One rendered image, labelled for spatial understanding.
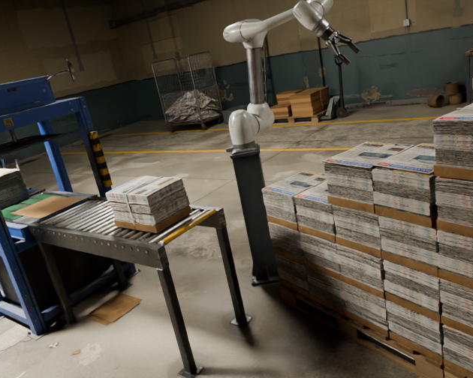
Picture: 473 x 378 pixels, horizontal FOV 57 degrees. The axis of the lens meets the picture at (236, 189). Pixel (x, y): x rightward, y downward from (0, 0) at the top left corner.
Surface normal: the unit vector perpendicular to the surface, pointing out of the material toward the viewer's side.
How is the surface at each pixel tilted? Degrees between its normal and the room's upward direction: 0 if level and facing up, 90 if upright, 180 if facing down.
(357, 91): 90
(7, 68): 90
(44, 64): 90
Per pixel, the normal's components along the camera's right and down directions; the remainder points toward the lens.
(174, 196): 0.78, 0.04
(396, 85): -0.59, 0.36
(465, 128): -0.80, 0.33
